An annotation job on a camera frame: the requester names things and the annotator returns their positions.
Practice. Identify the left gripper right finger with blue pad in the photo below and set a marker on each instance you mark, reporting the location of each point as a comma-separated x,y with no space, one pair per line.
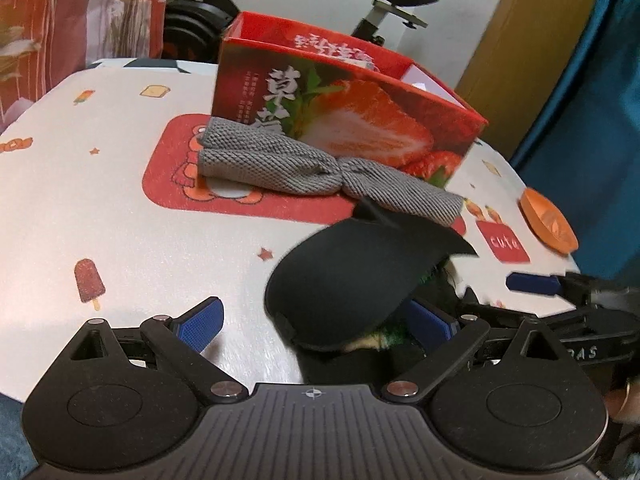
449,347

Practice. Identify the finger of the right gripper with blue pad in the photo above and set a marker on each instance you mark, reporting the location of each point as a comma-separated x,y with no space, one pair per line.
568,286

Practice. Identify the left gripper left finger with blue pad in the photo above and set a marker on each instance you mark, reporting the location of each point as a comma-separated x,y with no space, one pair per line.
177,344

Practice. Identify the green tasselled sachet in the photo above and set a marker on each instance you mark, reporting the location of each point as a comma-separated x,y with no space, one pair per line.
400,329

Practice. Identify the black eye mask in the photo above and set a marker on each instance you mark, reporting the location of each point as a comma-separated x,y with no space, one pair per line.
343,282

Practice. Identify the grey knitted cloth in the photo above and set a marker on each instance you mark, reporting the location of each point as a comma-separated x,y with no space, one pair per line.
265,159

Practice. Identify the person's left hand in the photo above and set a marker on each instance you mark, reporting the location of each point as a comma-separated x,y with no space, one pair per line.
623,402

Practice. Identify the orange plastic dish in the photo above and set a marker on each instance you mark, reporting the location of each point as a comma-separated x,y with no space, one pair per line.
547,222

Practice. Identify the teal blue curtain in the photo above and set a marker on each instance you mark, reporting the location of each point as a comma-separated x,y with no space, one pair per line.
582,151

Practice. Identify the patterned white tablecloth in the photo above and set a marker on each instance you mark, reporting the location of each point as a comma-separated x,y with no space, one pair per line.
94,224

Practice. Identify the red strawberry cardboard box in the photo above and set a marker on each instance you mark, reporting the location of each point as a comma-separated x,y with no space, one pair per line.
343,95

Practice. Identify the wooden door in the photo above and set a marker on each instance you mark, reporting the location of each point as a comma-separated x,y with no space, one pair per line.
518,62

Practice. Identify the black exercise bike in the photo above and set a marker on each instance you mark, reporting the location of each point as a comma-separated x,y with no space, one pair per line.
193,29

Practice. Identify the red patterned curtain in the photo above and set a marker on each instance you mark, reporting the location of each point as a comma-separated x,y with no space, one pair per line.
44,41

